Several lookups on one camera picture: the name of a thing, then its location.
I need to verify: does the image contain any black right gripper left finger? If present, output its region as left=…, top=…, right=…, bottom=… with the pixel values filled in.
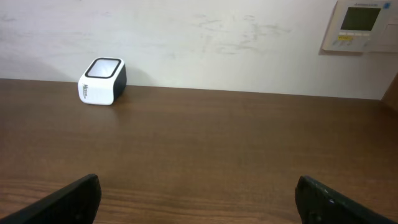
left=1, top=174, right=101, bottom=224

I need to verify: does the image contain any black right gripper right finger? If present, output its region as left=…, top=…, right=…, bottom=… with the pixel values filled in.
left=295, top=175, right=395, bottom=224

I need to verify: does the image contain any beige wall control panel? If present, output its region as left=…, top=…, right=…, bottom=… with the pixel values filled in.
left=322, top=0, right=397, bottom=54

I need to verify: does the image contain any white barcode scanner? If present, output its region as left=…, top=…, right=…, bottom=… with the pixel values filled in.
left=78, top=57, right=127, bottom=105

